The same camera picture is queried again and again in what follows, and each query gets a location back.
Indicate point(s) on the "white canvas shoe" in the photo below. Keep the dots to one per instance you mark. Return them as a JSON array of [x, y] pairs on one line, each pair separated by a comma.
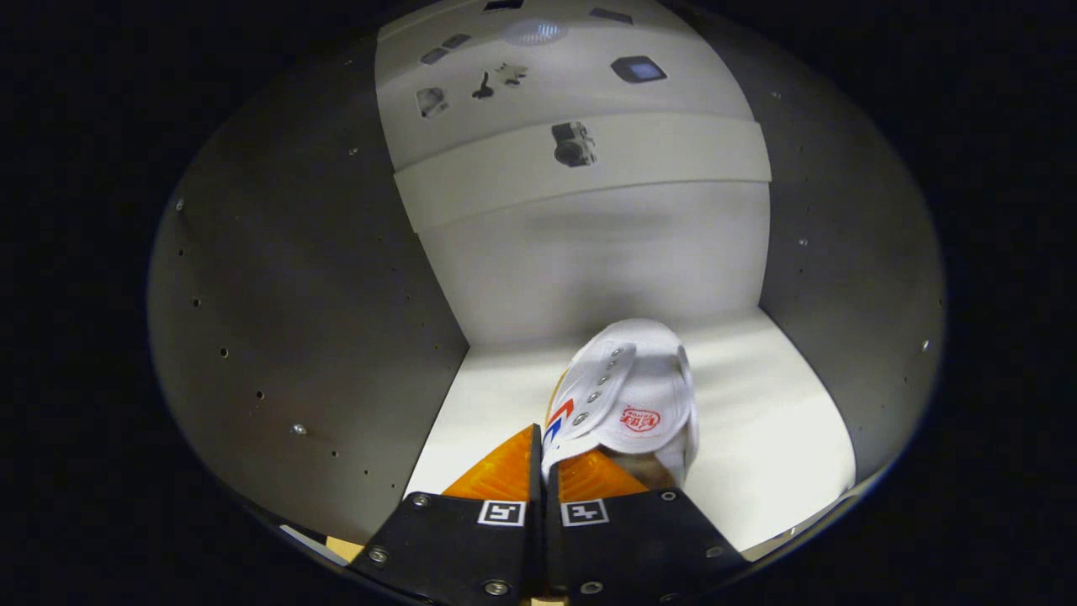
[[639, 379]]

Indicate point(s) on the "white cabinet shelf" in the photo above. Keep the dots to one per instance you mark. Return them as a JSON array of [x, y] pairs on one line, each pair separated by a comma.
[[757, 438]]

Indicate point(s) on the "grey shoe cabinet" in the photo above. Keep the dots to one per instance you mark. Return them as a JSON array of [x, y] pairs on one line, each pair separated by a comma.
[[294, 320]]

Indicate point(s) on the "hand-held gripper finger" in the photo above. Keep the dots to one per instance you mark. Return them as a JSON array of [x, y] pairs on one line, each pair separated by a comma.
[[553, 547], [536, 547]]

